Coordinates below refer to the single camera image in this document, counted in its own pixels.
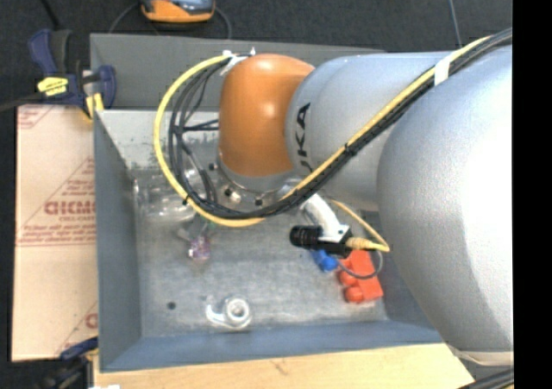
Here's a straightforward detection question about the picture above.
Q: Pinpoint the small blue toy piece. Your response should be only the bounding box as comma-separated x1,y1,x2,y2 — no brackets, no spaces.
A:
310,248,339,273

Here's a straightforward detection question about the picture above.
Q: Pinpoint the clear plastic bottle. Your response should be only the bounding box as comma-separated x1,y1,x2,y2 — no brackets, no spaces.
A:
132,176,200,225

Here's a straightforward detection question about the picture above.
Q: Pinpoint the grey metal bin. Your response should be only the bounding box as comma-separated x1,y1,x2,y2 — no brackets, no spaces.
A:
89,32,448,373

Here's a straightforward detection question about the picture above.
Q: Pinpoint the black cylinder on white bracket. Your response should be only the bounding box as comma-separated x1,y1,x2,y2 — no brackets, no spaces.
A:
289,192,353,257

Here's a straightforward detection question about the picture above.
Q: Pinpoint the small clear glass thing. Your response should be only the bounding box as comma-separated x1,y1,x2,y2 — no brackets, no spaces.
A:
204,295,254,330

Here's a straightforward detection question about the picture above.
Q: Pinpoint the brown cardboard board red print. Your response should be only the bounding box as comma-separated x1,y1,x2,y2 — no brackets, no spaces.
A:
10,104,100,362

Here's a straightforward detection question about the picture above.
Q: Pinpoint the red toy building block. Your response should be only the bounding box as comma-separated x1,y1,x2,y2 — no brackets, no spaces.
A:
336,248,386,304

